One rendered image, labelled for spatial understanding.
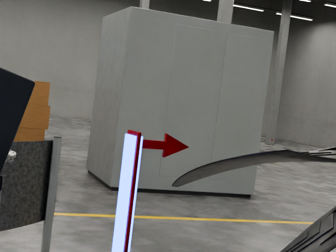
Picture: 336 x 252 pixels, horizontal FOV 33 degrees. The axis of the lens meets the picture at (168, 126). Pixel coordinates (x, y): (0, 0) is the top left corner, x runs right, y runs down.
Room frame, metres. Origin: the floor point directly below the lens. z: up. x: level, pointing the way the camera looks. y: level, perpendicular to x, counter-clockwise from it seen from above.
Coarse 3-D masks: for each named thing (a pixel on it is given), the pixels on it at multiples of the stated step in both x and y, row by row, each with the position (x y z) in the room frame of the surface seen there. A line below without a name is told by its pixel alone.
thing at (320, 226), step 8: (328, 216) 0.85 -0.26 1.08; (312, 224) 0.89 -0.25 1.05; (320, 224) 0.85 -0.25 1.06; (328, 224) 0.82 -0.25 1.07; (304, 232) 0.88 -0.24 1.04; (312, 232) 0.84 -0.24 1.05; (320, 232) 0.82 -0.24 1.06; (328, 232) 0.80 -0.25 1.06; (296, 240) 0.87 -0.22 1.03; (304, 240) 0.84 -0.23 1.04; (312, 240) 0.82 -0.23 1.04; (320, 240) 0.80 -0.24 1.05; (328, 240) 0.78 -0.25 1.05; (288, 248) 0.87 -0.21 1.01; (296, 248) 0.84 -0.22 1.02; (304, 248) 0.82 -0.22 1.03; (312, 248) 0.80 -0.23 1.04; (320, 248) 0.78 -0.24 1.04; (328, 248) 0.77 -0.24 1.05
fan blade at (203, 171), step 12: (240, 156) 0.54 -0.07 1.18; (252, 156) 0.53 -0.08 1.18; (264, 156) 0.53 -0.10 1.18; (276, 156) 0.53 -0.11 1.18; (288, 156) 0.53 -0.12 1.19; (300, 156) 0.53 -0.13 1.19; (312, 156) 0.54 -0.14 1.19; (324, 156) 0.62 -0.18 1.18; (204, 168) 0.60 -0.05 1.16; (216, 168) 0.62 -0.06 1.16; (228, 168) 0.65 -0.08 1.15; (180, 180) 0.67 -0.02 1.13; (192, 180) 0.70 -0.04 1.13
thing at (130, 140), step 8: (128, 136) 0.54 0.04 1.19; (128, 144) 0.54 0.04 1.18; (128, 152) 0.54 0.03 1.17; (128, 160) 0.53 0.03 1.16; (128, 168) 0.53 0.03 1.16; (120, 176) 0.55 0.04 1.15; (128, 176) 0.53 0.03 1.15; (120, 184) 0.54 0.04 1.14; (128, 184) 0.53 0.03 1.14; (120, 192) 0.54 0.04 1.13; (128, 192) 0.53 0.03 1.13; (120, 200) 0.54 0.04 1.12; (128, 200) 0.53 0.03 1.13; (120, 208) 0.54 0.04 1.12; (120, 216) 0.54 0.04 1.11; (120, 224) 0.54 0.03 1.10; (120, 232) 0.53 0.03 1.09; (120, 240) 0.53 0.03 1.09; (112, 248) 0.55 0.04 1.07; (120, 248) 0.53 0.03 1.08
